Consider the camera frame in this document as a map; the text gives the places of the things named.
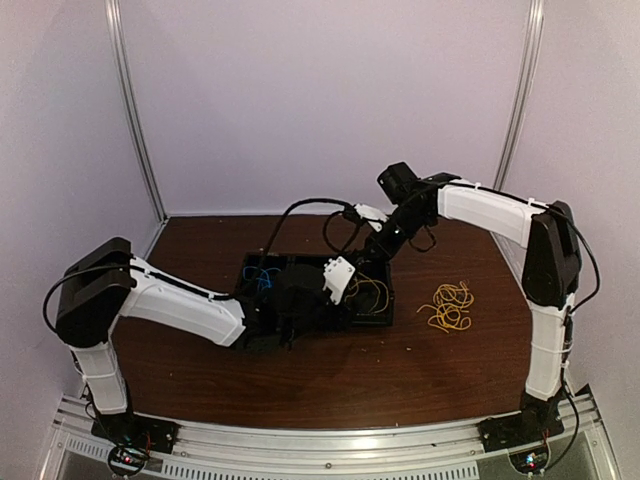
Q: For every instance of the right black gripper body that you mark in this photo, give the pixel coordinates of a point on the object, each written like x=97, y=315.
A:
x=389, y=247

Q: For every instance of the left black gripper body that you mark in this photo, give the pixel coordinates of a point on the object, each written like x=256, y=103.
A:
x=342, y=320

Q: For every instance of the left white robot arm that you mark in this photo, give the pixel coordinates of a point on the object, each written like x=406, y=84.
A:
x=111, y=282

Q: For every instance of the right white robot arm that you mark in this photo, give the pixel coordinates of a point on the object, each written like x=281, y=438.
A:
x=540, y=242

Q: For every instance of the black three-compartment bin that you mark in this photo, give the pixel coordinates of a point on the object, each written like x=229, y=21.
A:
x=371, y=293

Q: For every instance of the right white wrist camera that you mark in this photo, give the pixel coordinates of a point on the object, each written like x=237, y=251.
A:
x=373, y=216

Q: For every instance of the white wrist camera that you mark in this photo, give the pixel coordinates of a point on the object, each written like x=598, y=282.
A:
x=373, y=216
x=337, y=274

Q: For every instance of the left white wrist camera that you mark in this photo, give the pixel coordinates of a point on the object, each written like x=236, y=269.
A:
x=337, y=274

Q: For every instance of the aluminium front rail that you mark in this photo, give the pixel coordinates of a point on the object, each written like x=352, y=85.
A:
x=450, y=450

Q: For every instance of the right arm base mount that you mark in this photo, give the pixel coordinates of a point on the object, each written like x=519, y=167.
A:
x=526, y=442

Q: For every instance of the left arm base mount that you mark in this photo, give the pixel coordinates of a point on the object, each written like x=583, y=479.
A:
x=133, y=443

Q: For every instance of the right aluminium frame post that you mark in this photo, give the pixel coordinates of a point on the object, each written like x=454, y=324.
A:
x=529, y=60

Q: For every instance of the aluminium frame post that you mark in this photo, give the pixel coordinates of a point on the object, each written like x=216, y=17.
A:
x=132, y=115
x=529, y=60

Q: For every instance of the left aluminium frame post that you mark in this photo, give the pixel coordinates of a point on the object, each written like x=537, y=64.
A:
x=132, y=115

